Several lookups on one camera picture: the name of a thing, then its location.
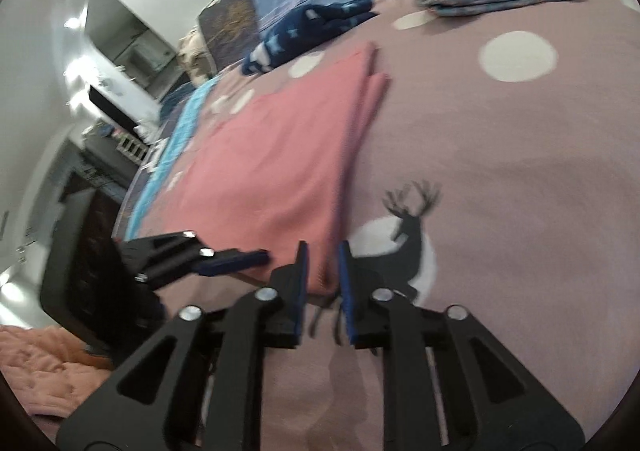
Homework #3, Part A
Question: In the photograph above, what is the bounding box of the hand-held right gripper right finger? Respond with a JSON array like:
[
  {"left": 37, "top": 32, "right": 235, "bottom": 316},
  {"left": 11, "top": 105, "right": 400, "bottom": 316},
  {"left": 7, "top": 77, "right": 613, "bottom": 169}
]
[{"left": 337, "top": 241, "right": 586, "bottom": 451}]

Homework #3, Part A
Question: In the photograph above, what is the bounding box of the white ladder-shaped rack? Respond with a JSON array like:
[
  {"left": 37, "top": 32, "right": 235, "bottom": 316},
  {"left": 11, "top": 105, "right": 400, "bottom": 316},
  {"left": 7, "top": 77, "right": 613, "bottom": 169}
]
[{"left": 117, "top": 136, "right": 148, "bottom": 162}]

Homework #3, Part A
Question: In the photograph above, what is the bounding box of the dark cabinet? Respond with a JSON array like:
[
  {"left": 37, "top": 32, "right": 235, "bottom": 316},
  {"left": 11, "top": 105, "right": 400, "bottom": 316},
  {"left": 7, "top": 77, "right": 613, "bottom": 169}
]
[{"left": 60, "top": 138, "right": 136, "bottom": 237}]

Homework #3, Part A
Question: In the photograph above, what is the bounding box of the pink long-sleeve shirt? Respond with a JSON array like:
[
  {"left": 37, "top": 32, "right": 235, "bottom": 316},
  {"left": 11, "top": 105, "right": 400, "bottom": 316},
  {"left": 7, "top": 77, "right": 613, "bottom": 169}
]
[{"left": 140, "top": 42, "right": 391, "bottom": 297}]

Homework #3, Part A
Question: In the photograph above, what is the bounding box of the beige clothes pile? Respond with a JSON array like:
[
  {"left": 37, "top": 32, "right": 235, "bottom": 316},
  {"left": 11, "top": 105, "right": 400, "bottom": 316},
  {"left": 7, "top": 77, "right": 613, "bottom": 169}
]
[{"left": 177, "top": 28, "right": 216, "bottom": 84}]

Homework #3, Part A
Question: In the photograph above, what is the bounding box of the navy star print blanket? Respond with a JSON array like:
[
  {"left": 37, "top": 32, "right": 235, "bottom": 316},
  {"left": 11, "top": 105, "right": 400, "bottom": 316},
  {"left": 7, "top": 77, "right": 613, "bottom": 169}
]
[{"left": 241, "top": 0, "right": 378, "bottom": 76}]

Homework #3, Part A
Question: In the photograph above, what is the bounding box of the arched wall mirror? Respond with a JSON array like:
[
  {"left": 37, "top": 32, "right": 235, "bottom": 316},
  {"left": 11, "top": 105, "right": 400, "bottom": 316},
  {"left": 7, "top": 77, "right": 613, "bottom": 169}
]
[{"left": 85, "top": 0, "right": 178, "bottom": 76}]

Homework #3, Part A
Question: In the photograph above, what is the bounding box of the dark blue fluffy blanket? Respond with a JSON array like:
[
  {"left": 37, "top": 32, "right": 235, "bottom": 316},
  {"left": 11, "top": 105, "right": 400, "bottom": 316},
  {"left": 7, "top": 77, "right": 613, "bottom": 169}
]
[{"left": 160, "top": 83, "right": 196, "bottom": 116}]

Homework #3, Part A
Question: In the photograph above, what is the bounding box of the navy tree print pillow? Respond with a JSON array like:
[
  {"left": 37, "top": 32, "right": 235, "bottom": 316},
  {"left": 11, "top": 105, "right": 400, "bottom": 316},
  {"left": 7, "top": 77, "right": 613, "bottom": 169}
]
[{"left": 197, "top": 0, "right": 261, "bottom": 74}]

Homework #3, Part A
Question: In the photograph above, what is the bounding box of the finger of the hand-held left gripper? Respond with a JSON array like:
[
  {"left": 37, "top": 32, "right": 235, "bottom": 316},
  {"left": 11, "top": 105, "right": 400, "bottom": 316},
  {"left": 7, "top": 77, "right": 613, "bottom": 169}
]
[{"left": 120, "top": 231, "right": 271, "bottom": 289}]

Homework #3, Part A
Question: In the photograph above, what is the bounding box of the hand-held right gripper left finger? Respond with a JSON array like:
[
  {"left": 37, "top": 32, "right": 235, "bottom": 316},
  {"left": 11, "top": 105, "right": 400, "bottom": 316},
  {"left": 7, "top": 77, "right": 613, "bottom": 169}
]
[{"left": 55, "top": 241, "right": 311, "bottom": 451}]

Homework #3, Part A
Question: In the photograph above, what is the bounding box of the peach fluffy blanket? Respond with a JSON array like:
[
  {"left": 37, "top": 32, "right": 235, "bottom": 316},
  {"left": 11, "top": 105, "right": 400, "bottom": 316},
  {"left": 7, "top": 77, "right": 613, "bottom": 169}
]
[{"left": 0, "top": 325, "right": 113, "bottom": 419}]

